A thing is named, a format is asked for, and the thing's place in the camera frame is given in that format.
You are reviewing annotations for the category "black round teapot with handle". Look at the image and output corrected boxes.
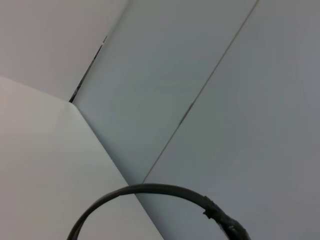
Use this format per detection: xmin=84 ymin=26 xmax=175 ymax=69
xmin=66 ymin=183 xmax=252 ymax=240

